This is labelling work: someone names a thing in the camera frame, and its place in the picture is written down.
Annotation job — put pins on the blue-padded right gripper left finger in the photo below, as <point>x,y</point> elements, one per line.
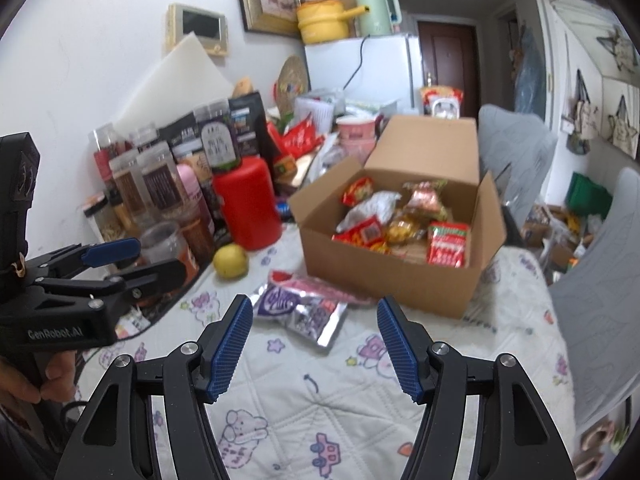
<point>114,437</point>

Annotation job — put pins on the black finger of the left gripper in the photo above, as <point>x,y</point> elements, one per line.
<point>145,283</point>

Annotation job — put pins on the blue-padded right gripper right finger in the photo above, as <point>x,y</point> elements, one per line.
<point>516,437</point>

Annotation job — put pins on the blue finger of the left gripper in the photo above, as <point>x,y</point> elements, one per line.
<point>119,253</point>

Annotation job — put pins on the silver purple snack pouch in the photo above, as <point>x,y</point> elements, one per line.
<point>315,318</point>

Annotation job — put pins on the red gold snack packet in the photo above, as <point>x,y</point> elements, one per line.
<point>368,234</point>

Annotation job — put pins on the red ketchup-style sachet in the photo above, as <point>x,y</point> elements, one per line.
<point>448,244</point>

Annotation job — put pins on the dark cereal snack bag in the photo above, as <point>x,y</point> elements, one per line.
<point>425,200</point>

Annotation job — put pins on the person's left hand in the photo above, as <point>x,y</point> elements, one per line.
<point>56,383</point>

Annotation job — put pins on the yellow-green lemon fruit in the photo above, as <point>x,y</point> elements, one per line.
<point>231,262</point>

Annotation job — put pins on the clear spice jar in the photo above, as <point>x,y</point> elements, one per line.
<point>161,178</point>

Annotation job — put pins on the red plastic canister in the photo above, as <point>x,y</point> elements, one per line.
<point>248,204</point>

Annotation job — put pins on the dark-labelled jar on canister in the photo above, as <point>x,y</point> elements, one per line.
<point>217,136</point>

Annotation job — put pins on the grey covered near chair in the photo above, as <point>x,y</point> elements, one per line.
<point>597,308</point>

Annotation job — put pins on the grey covered chair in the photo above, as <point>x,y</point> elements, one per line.
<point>597,308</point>
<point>523,142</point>

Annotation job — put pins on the black coffee bag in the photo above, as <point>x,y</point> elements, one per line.
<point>250,127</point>

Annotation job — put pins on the white foam board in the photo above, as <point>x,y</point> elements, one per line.
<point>186,79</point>

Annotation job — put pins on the round woven trivet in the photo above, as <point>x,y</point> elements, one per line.
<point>292,82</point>

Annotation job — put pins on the pink paper cups stack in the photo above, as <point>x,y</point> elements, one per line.
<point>357,136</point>

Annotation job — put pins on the brown cardboard box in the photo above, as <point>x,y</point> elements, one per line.
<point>411,149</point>

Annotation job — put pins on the green bag on floor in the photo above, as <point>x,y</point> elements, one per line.
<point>584,197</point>

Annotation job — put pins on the white refrigerator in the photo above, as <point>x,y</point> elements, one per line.
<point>376,70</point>

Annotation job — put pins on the grey covered far chair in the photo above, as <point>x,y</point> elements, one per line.
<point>523,142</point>

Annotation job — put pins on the yellow cooking pot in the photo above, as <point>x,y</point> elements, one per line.
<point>324,21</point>

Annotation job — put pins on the green electric kettle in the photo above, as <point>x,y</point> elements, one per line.
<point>383,17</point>

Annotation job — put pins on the brown entrance door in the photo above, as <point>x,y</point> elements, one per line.
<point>450,58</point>

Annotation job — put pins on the wall intercom panel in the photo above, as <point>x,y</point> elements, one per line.
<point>209,28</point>

